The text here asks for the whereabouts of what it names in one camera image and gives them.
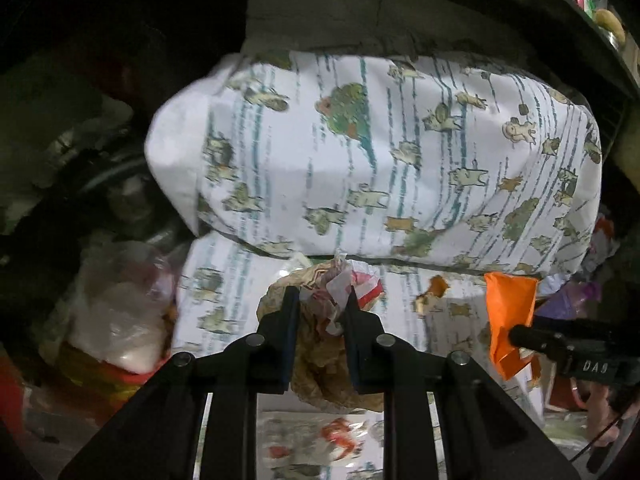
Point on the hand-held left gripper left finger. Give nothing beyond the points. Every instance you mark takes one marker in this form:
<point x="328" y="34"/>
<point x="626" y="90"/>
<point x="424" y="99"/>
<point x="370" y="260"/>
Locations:
<point x="293" y="360"/>

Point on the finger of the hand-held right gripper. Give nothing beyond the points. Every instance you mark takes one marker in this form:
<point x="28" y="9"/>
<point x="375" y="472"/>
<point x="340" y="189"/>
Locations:
<point x="590" y="325"/>
<point x="535" y="341"/>

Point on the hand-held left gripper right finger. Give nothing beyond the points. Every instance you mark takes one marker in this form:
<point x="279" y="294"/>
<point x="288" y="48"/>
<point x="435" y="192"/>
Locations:
<point x="351" y="360"/>

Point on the brown paper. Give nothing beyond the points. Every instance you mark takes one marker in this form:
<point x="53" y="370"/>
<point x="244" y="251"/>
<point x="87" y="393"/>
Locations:
<point x="315" y="375"/>

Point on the orange plastic piece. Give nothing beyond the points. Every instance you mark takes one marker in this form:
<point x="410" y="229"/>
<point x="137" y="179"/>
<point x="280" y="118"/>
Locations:
<point x="510" y="310"/>

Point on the red white wrapper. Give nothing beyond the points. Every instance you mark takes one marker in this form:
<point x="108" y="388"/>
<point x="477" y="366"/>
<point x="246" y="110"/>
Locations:
<point x="340" y="285"/>

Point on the white red printed bag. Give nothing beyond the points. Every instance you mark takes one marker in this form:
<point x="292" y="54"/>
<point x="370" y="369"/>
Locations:
<point x="320" y="440"/>

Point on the person's right hand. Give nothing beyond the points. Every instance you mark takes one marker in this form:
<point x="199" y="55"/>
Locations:
<point x="605" y="415"/>

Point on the purple plastic bag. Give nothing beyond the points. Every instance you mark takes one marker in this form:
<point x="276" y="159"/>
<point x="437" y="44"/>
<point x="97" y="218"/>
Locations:
<point x="575" y="300"/>

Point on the white red plastic bag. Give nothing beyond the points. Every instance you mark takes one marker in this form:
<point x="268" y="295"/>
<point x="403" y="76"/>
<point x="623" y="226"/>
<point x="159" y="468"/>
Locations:
<point x="602" y="232"/>

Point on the plastic bag with white contents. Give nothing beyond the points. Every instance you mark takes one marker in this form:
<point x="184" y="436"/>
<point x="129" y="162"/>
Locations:
<point x="120" y="320"/>

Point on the white animal-print pillow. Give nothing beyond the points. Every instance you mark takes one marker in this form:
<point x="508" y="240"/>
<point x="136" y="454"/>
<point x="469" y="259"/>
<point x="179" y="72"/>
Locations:
<point x="350" y="170"/>

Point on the yellow red plastic bag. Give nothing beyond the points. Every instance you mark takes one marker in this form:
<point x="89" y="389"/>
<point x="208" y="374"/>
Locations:
<point x="100" y="380"/>

